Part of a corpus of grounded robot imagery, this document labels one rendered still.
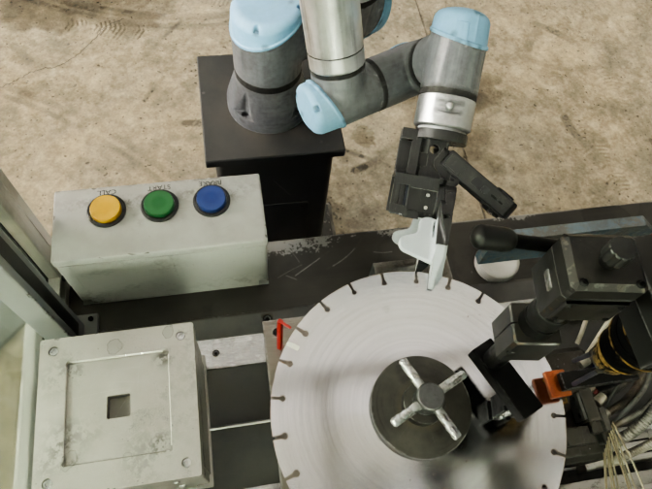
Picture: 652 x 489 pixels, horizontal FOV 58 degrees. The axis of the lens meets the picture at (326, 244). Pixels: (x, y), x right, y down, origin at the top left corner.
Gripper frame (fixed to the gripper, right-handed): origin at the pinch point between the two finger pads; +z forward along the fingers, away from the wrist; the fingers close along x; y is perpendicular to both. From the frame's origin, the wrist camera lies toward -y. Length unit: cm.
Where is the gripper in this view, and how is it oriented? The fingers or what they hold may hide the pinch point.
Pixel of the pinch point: (427, 283)
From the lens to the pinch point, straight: 80.3
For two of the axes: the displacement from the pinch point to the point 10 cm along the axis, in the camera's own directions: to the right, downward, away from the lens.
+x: -0.5, 0.8, -10.0
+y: -9.8, -1.8, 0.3
